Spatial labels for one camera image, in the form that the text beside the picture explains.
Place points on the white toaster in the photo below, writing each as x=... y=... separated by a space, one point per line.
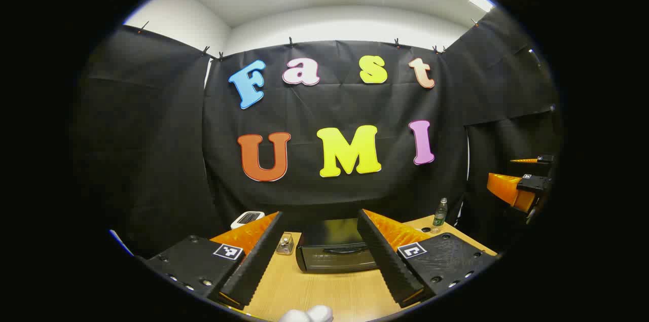
x=247 y=218

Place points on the ceiling light panel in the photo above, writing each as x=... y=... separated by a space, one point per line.
x=480 y=1

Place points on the black backdrop cloth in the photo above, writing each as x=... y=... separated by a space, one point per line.
x=152 y=134

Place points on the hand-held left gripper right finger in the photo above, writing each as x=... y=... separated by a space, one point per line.
x=388 y=261

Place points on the black electric oven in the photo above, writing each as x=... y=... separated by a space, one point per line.
x=329 y=246

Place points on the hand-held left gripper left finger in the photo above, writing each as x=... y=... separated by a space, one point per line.
x=253 y=266

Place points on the clear plastic water bottle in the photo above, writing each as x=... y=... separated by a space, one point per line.
x=440 y=215

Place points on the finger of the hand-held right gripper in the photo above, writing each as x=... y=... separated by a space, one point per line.
x=532 y=159
x=507 y=189

